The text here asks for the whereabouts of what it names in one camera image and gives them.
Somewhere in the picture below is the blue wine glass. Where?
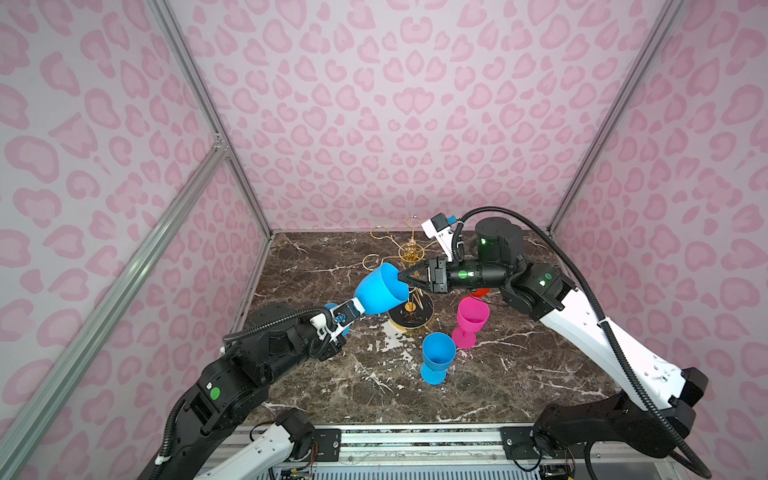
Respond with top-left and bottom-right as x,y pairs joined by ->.
351,263 -> 409,316
420,332 -> 456,386

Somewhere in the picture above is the magenta wine glass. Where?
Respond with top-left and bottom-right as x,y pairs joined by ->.
451,296 -> 490,349

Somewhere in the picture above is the blue wine glass front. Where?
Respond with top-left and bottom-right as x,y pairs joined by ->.
420,332 -> 456,386

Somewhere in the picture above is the red wine glass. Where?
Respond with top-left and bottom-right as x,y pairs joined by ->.
470,288 -> 491,298

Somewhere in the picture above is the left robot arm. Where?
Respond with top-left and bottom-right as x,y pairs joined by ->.
139,298 -> 365,479

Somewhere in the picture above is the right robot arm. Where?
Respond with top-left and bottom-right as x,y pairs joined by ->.
399,214 -> 708,476

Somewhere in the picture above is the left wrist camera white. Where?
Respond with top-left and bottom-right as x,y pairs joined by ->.
310,298 -> 365,341

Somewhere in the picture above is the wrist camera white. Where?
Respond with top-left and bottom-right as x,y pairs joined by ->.
421,213 -> 457,262
310,298 -> 365,341

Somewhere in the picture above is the gold wire glass rack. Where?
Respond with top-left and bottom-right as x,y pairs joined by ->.
361,215 -> 435,331

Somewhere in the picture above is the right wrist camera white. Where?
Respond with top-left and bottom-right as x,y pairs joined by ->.
421,213 -> 457,262

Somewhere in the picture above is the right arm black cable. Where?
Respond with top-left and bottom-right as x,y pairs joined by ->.
449,206 -> 713,480

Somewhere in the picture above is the aluminium mounting rail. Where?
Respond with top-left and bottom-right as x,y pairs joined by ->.
197,422 -> 685,480

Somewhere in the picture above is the aluminium frame strut diagonal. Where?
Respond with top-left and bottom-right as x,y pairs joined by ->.
1,145 -> 228,479

